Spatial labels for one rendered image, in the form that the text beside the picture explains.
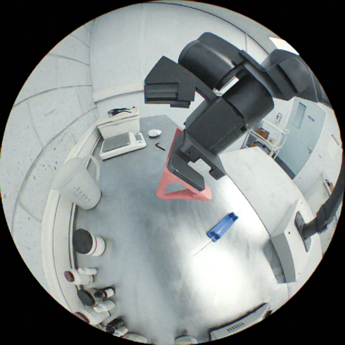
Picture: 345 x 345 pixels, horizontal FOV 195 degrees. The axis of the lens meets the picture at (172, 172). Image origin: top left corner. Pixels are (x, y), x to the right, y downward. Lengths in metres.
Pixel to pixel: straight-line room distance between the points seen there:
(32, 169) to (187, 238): 0.52
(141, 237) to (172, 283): 0.15
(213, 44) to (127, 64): 1.02
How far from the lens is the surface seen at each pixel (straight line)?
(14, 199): 0.39
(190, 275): 0.30
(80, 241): 0.31
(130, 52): 1.17
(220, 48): 0.15
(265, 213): 0.45
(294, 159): 3.09
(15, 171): 0.41
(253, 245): 0.38
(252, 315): 0.45
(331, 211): 0.43
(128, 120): 0.71
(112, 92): 1.07
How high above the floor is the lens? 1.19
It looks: 47 degrees down
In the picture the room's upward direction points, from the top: straight up
